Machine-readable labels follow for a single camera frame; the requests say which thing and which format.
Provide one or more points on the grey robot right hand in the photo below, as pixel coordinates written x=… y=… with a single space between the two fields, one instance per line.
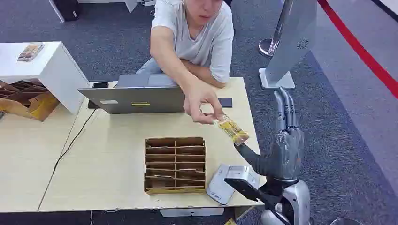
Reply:
x=284 y=155

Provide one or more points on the person's right hand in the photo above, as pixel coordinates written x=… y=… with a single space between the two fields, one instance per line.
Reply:
x=199 y=99

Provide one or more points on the yellow card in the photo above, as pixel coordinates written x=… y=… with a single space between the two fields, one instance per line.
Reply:
x=233 y=130

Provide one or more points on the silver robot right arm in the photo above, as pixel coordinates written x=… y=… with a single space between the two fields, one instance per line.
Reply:
x=300 y=202

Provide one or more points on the person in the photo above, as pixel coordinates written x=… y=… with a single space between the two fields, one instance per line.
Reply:
x=199 y=40

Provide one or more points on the grey flat case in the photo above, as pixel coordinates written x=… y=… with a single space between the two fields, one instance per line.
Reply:
x=140 y=80

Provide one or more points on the grey laptop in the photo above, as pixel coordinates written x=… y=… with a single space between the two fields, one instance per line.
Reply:
x=136 y=100

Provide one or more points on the wooden divided card box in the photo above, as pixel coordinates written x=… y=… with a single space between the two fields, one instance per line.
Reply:
x=175 y=166

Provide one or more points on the black phone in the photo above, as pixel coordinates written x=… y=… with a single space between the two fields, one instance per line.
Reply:
x=100 y=85

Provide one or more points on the grey kiosk stand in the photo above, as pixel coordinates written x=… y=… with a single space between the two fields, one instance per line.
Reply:
x=290 y=43

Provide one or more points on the white bar under desk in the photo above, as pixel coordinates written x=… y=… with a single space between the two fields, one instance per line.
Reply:
x=191 y=212

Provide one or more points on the red barrier belt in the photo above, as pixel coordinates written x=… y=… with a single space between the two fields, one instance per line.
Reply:
x=360 y=49

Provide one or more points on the white cabinet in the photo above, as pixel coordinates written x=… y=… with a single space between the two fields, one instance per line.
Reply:
x=46 y=66

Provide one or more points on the brown cardboard box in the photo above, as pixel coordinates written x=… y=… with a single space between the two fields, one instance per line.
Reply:
x=26 y=101

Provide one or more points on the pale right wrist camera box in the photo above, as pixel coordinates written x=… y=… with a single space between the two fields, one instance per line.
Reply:
x=221 y=186

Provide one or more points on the chrome stanchion post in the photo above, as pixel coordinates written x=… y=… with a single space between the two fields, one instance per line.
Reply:
x=270 y=45

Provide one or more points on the white table frame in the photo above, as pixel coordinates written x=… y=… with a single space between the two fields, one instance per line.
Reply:
x=130 y=4

